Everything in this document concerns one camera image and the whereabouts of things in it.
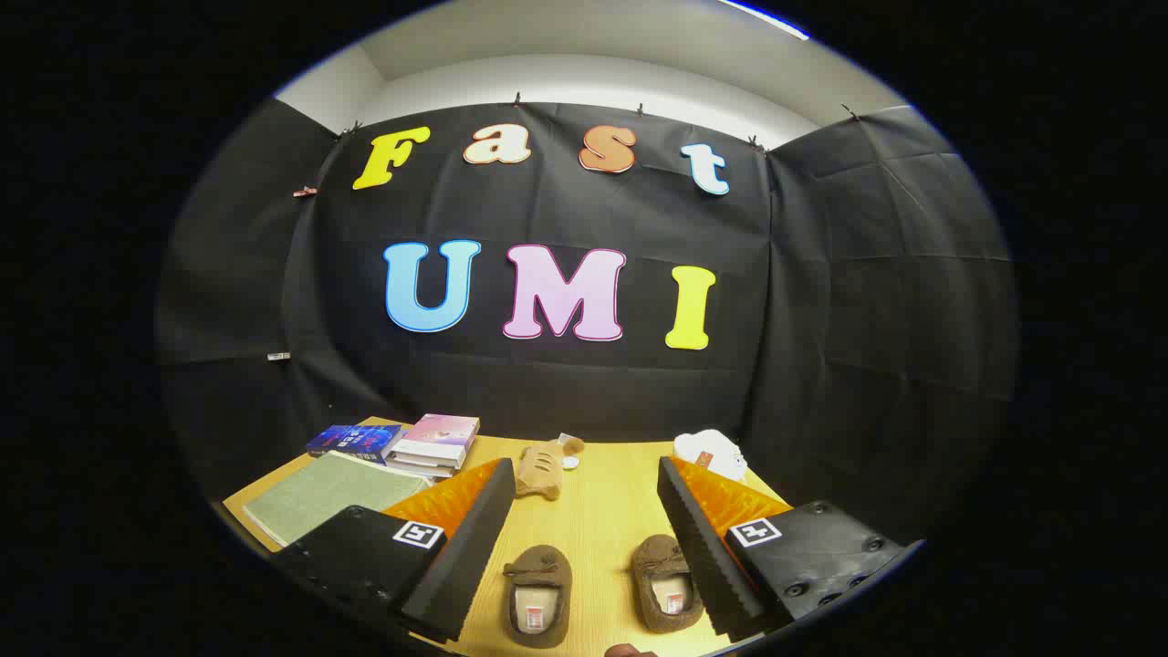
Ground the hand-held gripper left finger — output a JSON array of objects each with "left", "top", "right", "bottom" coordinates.
[{"left": 274, "top": 456, "right": 517, "bottom": 644}]

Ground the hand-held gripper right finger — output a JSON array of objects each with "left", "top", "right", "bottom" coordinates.
[{"left": 657, "top": 456, "right": 924, "bottom": 642}]

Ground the brown fuzzy shoe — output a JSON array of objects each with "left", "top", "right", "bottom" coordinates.
[
  {"left": 501, "top": 545, "right": 574, "bottom": 650},
  {"left": 631, "top": 534, "right": 705, "bottom": 635}
]

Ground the green fabric storage box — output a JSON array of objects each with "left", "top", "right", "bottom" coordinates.
[{"left": 242, "top": 452, "right": 434, "bottom": 548}]

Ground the pale blue book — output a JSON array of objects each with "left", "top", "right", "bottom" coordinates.
[{"left": 385, "top": 456, "right": 457, "bottom": 481}]

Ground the white book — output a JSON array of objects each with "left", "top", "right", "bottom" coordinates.
[{"left": 392, "top": 447, "right": 468, "bottom": 472}]

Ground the white plush toy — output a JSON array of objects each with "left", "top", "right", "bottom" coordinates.
[{"left": 673, "top": 429, "right": 749, "bottom": 482}]

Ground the brown plush toy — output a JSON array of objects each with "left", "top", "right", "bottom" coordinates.
[{"left": 516, "top": 436, "right": 587, "bottom": 501}]

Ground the pink cover book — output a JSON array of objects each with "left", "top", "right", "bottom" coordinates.
[{"left": 401, "top": 413, "right": 481, "bottom": 460}]

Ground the dark blue book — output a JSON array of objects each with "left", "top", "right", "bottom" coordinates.
[{"left": 306, "top": 424, "right": 407, "bottom": 463}]

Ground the black backdrop cloth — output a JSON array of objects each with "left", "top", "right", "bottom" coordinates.
[{"left": 155, "top": 96, "right": 1018, "bottom": 548}]

